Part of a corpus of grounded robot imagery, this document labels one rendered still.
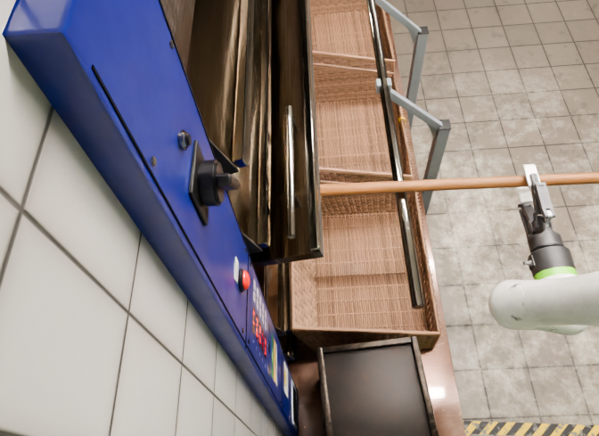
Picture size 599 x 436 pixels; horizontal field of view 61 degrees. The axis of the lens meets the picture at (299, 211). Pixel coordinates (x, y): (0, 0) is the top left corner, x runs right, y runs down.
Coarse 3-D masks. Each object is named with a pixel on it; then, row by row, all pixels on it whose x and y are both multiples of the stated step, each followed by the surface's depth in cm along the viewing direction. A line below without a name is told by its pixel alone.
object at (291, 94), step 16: (272, 0) 142; (288, 0) 140; (272, 16) 139; (288, 16) 137; (272, 32) 136; (288, 32) 134; (272, 48) 132; (288, 48) 130; (272, 64) 129; (288, 64) 128; (272, 80) 126; (288, 80) 125; (272, 96) 123; (288, 96) 122; (272, 112) 121; (272, 128) 118; (304, 128) 115; (272, 144) 116; (304, 144) 113; (272, 160) 113; (304, 160) 111; (272, 176) 111; (304, 176) 109; (272, 192) 109; (304, 192) 107; (272, 208) 107; (304, 208) 105; (320, 208) 105; (272, 224) 105; (304, 224) 103; (320, 224) 102; (272, 240) 103; (288, 240) 102; (304, 240) 101; (320, 240) 100; (256, 256) 102; (272, 256) 101; (288, 256) 100; (304, 256) 100; (320, 256) 100
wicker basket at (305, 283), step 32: (416, 192) 185; (384, 224) 196; (416, 224) 184; (352, 256) 189; (384, 256) 188; (416, 256) 187; (320, 288) 184; (352, 288) 183; (384, 288) 182; (320, 320) 178; (352, 320) 177; (384, 320) 176; (416, 320) 175
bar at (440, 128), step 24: (384, 0) 186; (408, 24) 194; (384, 72) 156; (384, 96) 151; (408, 96) 226; (384, 120) 148; (408, 120) 240; (432, 120) 169; (432, 144) 183; (432, 168) 191; (432, 192) 205; (408, 216) 130; (408, 240) 126; (408, 264) 123
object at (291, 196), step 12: (288, 108) 112; (288, 120) 110; (288, 132) 108; (288, 144) 107; (288, 156) 105; (288, 168) 104; (288, 180) 102; (288, 192) 101; (288, 204) 99; (300, 204) 105; (288, 216) 98; (288, 228) 96
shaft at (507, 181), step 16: (512, 176) 131; (544, 176) 130; (560, 176) 129; (576, 176) 129; (592, 176) 129; (320, 192) 132; (336, 192) 132; (352, 192) 132; (368, 192) 132; (384, 192) 132; (400, 192) 132
